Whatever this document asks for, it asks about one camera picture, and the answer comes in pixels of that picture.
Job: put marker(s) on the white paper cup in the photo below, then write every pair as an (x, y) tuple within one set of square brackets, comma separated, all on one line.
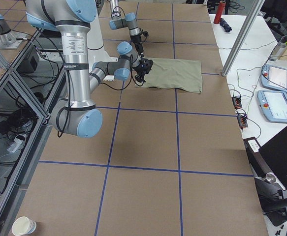
[(23, 226)]

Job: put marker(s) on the aluminium frame post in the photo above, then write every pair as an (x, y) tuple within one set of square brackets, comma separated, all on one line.
[(247, 24)]

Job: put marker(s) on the red cylindrical bottle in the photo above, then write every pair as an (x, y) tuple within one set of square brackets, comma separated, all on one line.
[(218, 15)]

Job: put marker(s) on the orange black electronics board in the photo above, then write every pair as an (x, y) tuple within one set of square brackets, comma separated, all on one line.
[(236, 102)]

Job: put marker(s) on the white power strip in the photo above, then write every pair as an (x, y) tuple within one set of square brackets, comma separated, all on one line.
[(15, 145)]

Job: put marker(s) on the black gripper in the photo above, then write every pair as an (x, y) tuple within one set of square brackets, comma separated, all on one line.
[(140, 48), (140, 73)]

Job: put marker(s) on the folded dark blue umbrella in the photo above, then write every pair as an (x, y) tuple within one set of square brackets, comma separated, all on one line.
[(227, 28)]

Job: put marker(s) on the silver metal cup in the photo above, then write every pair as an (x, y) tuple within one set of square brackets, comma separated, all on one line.
[(270, 178)]

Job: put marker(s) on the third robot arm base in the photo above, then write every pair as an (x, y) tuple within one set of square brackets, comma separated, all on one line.
[(8, 38)]

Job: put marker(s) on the black laptop computer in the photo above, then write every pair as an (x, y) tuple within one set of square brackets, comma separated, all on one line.
[(270, 158)]

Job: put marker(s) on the near blue teach pendant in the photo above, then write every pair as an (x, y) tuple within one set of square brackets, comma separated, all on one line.
[(273, 105)]

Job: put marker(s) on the far blue teach pendant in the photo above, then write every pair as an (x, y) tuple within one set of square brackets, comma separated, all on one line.
[(274, 77)]

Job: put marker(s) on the grey water bottle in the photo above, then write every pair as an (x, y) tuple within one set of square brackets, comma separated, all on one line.
[(279, 49)]

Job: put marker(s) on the white central pedestal column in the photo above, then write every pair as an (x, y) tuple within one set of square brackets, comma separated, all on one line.
[(95, 47)]

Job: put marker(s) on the blue teach pendant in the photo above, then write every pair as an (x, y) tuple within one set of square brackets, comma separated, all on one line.
[(273, 105), (274, 77)]

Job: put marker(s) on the olive green long-sleeve shirt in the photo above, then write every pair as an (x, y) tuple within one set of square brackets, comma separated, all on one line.
[(175, 73)]

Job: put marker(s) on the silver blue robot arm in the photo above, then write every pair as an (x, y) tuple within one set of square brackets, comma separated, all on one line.
[(120, 20), (77, 113)]

